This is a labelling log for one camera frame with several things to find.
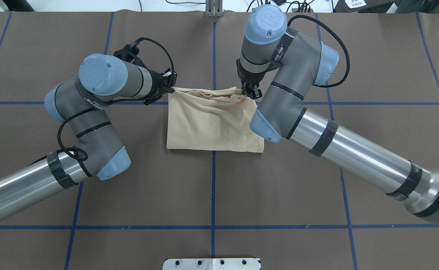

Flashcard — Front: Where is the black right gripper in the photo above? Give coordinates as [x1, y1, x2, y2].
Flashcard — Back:
[236, 59, 268, 100]

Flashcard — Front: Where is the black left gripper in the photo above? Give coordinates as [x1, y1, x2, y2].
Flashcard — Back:
[143, 68, 178, 105]

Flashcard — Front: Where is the cream long-sleeve graphic shirt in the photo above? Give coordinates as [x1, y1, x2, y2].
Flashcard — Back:
[166, 87, 264, 153]

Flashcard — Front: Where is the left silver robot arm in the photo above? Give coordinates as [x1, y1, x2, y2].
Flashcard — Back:
[0, 54, 177, 222]

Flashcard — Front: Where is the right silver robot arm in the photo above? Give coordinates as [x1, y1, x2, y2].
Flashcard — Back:
[236, 4, 439, 226]

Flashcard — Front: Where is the white central mounting column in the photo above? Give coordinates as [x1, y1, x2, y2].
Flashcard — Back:
[162, 258, 262, 270]

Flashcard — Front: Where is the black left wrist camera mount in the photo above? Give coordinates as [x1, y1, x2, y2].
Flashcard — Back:
[113, 42, 147, 69]

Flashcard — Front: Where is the aluminium frame post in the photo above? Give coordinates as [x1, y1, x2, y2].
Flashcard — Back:
[204, 0, 224, 18]

